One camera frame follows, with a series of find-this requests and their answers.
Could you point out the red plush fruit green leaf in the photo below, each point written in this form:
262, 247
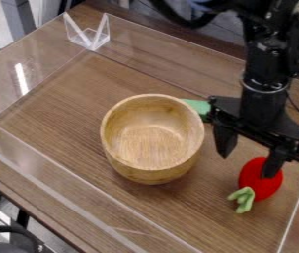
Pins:
256, 188

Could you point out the wooden bowl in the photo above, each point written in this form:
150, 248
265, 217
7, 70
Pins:
152, 135

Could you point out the black metal device base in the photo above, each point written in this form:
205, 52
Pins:
26, 242

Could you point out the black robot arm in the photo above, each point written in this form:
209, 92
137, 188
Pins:
272, 34

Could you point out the clear acrylic corner bracket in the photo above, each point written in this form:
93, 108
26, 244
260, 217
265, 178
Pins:
89, 38

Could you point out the clear acrylic tray enclosure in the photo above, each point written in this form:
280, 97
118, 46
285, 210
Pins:
58, 88

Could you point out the green sponge block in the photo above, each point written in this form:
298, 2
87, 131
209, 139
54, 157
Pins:
201, 106

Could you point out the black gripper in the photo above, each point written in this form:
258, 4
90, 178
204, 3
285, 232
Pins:
257, 116

